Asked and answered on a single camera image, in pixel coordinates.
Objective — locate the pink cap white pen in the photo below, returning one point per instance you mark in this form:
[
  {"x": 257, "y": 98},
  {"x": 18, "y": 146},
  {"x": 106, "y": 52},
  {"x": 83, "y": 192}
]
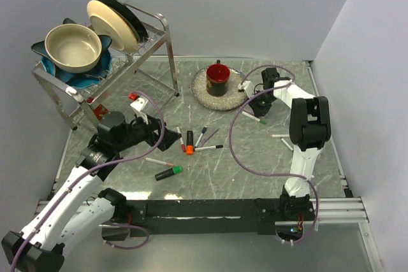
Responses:
[{"x": 163, "y": 163}]

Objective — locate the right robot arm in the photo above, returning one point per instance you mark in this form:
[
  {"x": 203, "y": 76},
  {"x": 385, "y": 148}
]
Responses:
[{"x": 309, "y": 130}]

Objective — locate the orange cap black highlighter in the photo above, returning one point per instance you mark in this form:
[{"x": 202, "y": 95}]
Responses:
[{"x": 190, "y": 143}]

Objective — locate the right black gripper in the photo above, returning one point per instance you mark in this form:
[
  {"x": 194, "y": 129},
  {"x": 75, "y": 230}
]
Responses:
[{"x": 258, "y": 111}]

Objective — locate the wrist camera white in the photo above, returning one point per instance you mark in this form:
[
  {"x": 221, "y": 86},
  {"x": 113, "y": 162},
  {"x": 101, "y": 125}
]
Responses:
[
  {"x": 138, "y": 105},
  {"x": 247, "y": 87}
]

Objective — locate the steel dish rack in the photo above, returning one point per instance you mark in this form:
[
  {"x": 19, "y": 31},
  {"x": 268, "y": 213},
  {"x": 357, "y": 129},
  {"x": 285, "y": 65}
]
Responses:
[{"x": 122, "y": 68}]

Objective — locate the blue star-shaped dish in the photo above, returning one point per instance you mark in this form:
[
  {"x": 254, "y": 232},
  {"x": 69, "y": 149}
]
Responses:
[{"x": 80, "y": 80}]

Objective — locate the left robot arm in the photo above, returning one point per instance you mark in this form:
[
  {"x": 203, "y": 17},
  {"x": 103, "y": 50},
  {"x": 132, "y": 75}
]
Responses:
[{"x": 44, "y": 243}]

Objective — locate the green cap black highlighter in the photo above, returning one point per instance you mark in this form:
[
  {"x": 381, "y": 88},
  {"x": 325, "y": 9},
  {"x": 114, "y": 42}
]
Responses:
[{"x": 168, "y": 173}]

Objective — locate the black plate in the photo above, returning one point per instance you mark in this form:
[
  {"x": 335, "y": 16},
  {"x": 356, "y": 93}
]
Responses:
[{"x": 130, "y": 17}]

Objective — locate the cream plate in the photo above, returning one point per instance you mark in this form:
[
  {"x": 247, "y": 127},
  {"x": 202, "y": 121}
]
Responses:
[{"x": 106, "y": 21}]

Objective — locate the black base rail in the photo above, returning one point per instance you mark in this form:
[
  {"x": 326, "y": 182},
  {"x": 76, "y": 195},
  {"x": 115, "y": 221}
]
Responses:
[{"x": 208, "y": 216}]

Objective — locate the beige ceramic bowl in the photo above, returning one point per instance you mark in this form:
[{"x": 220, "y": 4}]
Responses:
[{"x": 73, "y": 48}]

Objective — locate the white pen pink tip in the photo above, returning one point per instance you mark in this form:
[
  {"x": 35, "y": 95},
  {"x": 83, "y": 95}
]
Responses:
[{"x": 279, "y": 136}]

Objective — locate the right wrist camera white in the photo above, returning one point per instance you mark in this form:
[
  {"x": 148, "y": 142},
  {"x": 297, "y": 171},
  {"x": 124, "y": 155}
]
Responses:
[{"x": 247, "y": 87}]

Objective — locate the black red mug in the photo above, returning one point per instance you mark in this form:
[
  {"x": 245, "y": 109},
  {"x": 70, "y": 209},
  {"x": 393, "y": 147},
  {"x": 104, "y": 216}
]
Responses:
[{"x": 217, "y": 79}]

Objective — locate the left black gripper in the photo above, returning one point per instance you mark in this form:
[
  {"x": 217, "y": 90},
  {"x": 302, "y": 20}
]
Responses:
[{"x": 153, "y": 124}]

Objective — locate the red sticker tag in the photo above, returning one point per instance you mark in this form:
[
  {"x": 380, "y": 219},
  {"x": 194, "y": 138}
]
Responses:
[{"x": 100, "y": 111}]

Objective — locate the speckled grey plate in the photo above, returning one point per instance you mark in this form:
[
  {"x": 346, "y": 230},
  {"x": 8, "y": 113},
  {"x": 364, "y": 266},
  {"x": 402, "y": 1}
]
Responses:
[{"x": 229, "y": 101}]

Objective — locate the purple pen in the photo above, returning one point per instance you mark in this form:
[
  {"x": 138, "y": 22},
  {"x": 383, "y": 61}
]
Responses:
[{"x": 206, "y": 138}]

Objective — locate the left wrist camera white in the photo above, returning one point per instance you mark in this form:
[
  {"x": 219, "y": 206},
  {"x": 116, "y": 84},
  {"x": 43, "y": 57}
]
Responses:
[{"x": 138, "y": 105}]

